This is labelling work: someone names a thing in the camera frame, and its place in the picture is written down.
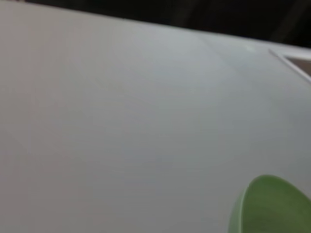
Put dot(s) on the light green plate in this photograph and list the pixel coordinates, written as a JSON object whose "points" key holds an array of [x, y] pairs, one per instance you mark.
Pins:
{"points": [[274, 208]]}

